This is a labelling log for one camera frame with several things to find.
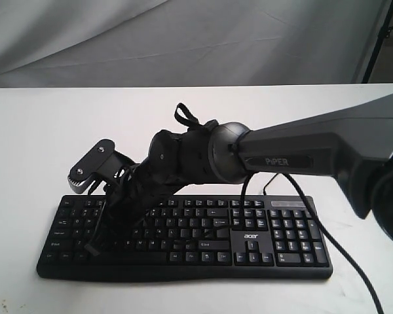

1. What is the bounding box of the black covered gripper body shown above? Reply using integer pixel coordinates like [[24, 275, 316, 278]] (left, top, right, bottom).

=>
[[84, 149, 183, 256]]

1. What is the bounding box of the black Acer keyboard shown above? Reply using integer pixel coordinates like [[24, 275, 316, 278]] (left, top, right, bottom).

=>
[[36, 195, 333, 283]]

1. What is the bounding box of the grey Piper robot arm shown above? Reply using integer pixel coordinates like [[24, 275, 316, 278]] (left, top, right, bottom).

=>
[[67, 94, 393, 241]]

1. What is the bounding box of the grey backdrop cloth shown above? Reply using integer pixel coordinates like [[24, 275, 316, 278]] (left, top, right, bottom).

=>
[[0, 1, 391, 88]]

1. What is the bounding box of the black tripod stand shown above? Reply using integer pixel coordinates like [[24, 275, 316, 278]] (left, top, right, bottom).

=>
[[361, 0, 393, 84]]

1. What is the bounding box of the black USB cable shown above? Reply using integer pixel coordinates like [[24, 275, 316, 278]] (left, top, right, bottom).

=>
[[262, 172, 279, 196]]

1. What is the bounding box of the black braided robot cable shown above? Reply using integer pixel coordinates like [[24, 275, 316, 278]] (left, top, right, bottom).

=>
[[238, 169, 386, 314]]

